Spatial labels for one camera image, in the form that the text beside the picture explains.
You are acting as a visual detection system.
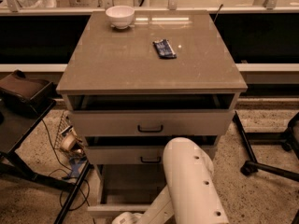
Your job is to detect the grey drawer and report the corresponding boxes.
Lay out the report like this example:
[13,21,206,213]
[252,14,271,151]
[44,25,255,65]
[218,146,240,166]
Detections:
[68,111,235,137]
[83,135,219,165]
[88,164,166,218]

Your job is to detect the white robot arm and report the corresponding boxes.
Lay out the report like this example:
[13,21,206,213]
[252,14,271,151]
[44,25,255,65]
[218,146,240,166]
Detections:
[112,137,229,224]

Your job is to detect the grey drawer cabinet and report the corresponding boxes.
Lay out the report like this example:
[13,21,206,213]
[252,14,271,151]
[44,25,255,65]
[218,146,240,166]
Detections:
[55,9,249,173]

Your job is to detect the blue snack packet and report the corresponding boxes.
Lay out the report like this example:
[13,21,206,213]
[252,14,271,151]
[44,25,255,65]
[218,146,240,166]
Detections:
[152,39,177,59]

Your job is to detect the tape roll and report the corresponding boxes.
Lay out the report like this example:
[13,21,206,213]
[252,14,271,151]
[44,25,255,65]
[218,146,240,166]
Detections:
[60,133,77,151]

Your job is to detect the white bowl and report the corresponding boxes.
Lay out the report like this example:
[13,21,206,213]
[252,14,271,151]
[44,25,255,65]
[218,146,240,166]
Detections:
[106,6,135,29]

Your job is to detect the black side table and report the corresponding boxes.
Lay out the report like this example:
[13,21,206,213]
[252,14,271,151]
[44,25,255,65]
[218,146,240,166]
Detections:
[0,99,91,224]

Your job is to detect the brown box on table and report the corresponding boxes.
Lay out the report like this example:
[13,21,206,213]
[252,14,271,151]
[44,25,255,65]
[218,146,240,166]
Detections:
[0,70,53,114]

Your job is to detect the black chair base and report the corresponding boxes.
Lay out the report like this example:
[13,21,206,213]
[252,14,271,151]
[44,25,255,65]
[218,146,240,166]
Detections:
[229,109,299,224]

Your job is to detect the wire basket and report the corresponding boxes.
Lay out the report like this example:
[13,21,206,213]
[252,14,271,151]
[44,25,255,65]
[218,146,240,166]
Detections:
[54,111,85,158]

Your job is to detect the black cable on floor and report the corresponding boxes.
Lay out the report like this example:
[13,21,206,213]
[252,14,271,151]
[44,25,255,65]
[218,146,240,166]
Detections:
[40,117,97,224]

